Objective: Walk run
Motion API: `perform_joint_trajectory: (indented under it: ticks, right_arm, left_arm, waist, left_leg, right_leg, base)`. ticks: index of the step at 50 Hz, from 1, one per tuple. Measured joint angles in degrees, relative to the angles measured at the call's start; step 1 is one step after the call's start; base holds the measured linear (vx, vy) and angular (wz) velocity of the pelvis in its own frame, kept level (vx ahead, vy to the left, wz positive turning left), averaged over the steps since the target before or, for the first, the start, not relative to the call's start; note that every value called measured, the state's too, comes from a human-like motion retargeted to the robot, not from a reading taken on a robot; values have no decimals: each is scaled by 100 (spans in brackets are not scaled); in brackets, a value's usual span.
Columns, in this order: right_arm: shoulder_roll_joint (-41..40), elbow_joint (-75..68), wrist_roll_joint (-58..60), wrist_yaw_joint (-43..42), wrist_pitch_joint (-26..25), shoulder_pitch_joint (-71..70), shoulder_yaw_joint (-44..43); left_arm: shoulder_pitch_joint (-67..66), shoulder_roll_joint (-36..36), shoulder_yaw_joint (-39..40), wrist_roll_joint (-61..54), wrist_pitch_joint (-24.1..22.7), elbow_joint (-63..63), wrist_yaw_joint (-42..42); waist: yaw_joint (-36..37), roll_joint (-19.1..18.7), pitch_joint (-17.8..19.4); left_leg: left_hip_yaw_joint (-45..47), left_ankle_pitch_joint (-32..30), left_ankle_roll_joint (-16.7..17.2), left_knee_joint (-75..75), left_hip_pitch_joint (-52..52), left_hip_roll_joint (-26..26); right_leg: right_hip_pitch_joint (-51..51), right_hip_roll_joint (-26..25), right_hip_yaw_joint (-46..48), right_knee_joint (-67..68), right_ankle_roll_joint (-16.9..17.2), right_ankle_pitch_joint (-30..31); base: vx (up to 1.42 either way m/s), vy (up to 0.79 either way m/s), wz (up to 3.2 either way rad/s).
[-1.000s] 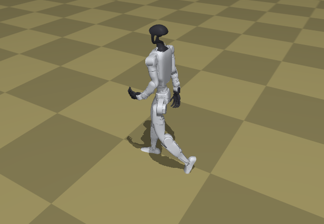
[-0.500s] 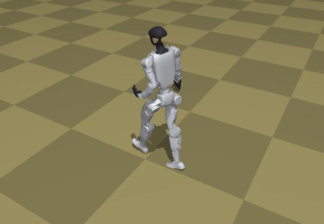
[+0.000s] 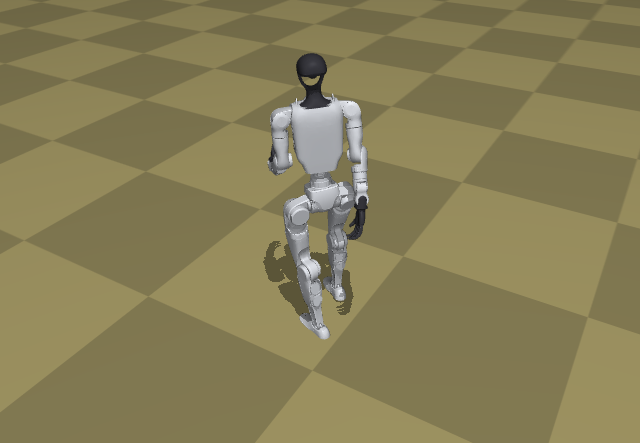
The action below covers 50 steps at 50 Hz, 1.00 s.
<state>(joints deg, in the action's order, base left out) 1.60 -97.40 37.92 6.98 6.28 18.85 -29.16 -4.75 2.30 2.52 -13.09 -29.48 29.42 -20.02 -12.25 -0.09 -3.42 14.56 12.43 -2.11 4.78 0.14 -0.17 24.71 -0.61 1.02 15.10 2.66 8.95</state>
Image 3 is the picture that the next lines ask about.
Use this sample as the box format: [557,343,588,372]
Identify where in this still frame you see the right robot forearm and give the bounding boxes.
[351,147,369,205]

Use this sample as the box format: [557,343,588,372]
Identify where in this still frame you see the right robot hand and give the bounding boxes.
[346,196,368,240]

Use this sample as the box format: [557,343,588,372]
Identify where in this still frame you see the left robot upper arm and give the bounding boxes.
[270,106,293,170]

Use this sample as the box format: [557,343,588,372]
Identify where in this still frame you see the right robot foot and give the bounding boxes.
[323,277,346,301]

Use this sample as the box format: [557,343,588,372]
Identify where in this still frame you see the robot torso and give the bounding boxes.
[289,93,343,213]

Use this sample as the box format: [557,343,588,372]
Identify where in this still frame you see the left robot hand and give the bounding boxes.
[268,144,276,162]

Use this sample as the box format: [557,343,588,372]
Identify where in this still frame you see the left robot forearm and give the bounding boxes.
[267,155,287,176]

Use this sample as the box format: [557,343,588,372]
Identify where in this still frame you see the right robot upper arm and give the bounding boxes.
[338,100,365,163]

